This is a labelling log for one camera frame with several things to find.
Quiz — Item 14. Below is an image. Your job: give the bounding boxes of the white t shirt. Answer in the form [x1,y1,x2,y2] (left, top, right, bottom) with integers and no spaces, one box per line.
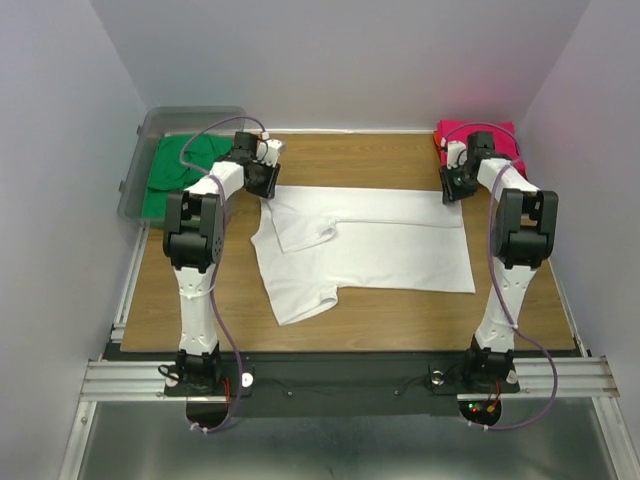
[251,186,475,326]

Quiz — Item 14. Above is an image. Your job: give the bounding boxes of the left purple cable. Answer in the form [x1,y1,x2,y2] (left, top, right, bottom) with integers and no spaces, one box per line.
[179,116,271,435]

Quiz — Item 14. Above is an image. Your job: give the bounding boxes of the green t shirt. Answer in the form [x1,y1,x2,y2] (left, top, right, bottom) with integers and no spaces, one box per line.
[141,134,232,219]

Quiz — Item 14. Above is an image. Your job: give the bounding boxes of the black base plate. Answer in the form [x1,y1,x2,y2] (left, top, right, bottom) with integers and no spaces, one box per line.
[158,352,519,426]

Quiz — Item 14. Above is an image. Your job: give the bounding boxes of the pink folded t shirt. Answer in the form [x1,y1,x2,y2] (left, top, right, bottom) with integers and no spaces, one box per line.
[435,120,520,160]

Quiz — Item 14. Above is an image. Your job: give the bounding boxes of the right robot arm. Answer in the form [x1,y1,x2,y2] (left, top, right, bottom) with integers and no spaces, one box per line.
[439,130,559,393]

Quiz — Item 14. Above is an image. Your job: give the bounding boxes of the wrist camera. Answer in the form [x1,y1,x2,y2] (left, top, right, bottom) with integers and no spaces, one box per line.
[440,140,467,170]
[256,131,286,167]

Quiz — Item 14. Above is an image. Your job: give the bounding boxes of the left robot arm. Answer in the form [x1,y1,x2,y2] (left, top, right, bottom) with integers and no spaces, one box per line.
[159,131,284,395]

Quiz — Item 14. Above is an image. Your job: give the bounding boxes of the grey plastic bin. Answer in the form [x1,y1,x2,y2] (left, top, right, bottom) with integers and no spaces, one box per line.
[117,106,246,227]

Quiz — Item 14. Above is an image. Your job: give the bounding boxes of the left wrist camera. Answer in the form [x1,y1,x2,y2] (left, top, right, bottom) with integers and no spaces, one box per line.
[256,131,286,167]

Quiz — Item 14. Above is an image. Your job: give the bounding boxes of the purple cable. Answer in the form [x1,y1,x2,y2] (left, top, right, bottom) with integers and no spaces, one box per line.
[179,116,271,435]
[442,122,559,432]

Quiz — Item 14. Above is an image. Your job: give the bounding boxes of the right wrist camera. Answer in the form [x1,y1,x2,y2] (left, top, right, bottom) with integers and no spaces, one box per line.
[440,140,467,170]

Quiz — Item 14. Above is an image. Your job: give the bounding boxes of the aluminium frame rail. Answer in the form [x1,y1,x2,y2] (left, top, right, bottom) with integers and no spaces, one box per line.
[80,357,619,402]

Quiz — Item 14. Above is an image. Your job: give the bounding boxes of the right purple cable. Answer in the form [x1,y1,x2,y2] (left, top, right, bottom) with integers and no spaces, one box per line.
[442,122,559,432]

